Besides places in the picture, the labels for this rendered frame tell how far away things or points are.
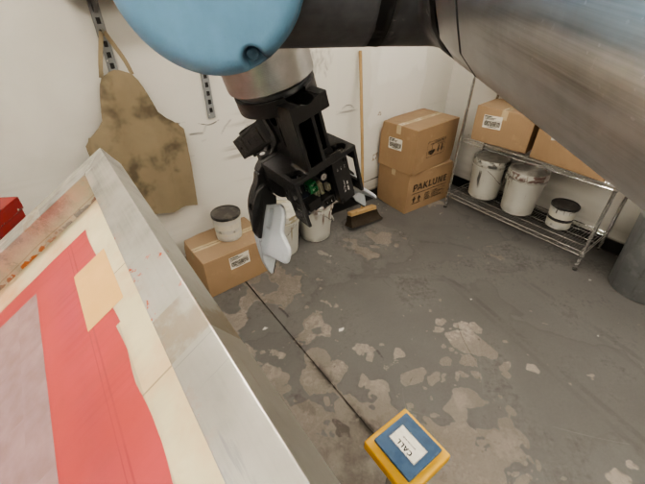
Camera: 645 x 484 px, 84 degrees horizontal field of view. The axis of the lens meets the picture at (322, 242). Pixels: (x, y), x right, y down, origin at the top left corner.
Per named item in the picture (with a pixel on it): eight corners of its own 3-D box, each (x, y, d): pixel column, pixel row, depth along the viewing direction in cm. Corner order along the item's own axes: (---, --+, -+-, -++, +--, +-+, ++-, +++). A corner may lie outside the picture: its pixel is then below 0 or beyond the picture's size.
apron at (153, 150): (198, 200, 250) (157, 25, 190) (202, 204, 246) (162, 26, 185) (115, 224, 225) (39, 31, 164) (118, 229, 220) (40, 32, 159)
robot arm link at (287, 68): (194, 43, 29) (275, 6, 31) (219, 98, 32) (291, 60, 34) (233, 55, 24) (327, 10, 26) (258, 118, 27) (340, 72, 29)
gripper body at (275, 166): (308, 234, 34) (265, 119, 26) (265, 200, 40) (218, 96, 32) (367, 193, 37) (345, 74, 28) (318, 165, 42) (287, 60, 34)
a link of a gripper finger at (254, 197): (247, 239, 38) (263, 158, 35) (241, 232, 39) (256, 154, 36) (284, 237, 41) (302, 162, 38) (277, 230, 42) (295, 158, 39)
